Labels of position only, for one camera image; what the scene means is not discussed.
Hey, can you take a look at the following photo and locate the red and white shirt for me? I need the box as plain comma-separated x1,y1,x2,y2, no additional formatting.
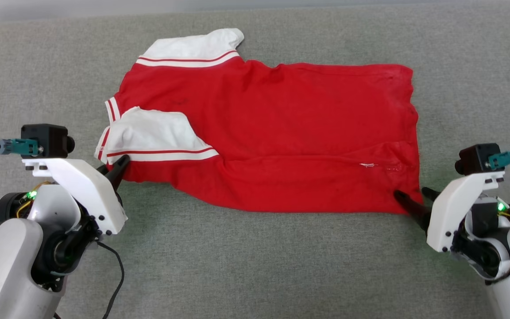
94,28,422,214

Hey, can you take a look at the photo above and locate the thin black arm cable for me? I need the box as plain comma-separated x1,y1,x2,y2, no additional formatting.
52,239,125,319

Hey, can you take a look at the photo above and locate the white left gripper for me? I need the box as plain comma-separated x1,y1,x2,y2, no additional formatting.
22,154,131,236

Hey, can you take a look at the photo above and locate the grey fabric sofa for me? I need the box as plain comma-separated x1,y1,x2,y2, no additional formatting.
0,8,510,319

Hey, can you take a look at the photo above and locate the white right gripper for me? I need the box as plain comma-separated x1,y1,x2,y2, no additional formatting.
393,170,506,253

